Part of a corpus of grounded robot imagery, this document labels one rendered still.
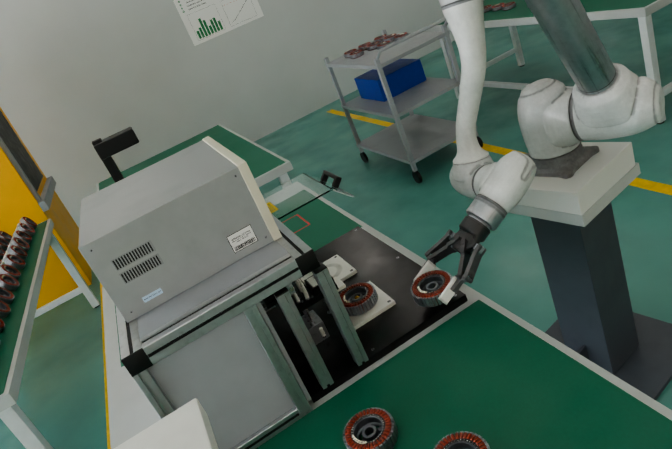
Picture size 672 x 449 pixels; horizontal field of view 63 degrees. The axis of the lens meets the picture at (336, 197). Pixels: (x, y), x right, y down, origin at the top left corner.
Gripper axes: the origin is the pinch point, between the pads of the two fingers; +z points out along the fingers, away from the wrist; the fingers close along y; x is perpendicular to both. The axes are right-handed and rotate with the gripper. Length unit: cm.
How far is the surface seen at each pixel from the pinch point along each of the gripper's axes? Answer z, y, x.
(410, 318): 10.1, 1.2, -1.0
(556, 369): -0.4, -35.6, -8.5
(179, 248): 27, 9, 57
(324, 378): 33.2, -2.6, 12.9
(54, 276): 167, 364, 15
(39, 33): 17, 549, 142
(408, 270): -0.1, 20.1, -6.2
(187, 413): 34, -45, 60
